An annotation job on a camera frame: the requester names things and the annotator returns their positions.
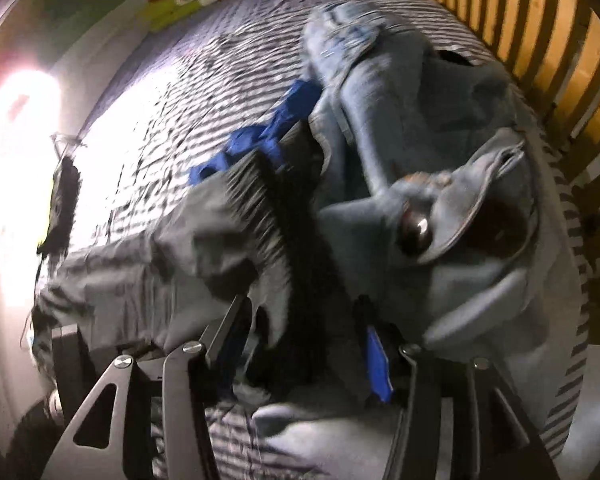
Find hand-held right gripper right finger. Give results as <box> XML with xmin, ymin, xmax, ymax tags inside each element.
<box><xmin>365</xmin><ymin>325</ymin><xmax>563</xmax><ymax>480</ymax></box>

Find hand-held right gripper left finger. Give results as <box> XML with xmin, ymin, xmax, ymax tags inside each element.
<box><xmin>39</xmin><ymin>294</ymin><xmax>255</xmax><ymax>480</ymax></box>

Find dark grey garment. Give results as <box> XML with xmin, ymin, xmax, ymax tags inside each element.
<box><xmin>30</xmin><ymin>152</ymin><xmax>371</xmax><ymax>403</ymax></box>

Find blue garment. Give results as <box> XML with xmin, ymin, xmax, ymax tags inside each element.
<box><xmin>187</xmin><ymin>80</ymin><xmax>326</xmax><ymax>186</ymax></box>

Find light blue jeans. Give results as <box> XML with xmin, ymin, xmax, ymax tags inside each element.
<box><xmin>252</xmin><ymin>2</ymin><xmax>588</xmax><ymax>480</ymax></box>

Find black fuzzy cloth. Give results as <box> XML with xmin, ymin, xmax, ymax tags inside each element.
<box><xmin>49</xmin><ymin>156</ymin><xmax>82</xmax><ymax>257</ymax></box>

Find ring light on tripod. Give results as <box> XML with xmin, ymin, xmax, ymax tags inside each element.
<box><xmin>0</xmin><ymin>65</ymin><xmax>88</xmax><ymax>201</ymax></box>

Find green mottled wall poster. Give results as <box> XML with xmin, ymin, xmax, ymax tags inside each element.
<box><xmin>10</xmin><ymin>0</ymin><xmax>133</xmax><ymax>61</ymax></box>

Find wooden slat rail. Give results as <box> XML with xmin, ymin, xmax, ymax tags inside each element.
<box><xmin>372</xmin><ymin>0</ymin><xmax>600</xmax><ymax>346</ymax></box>

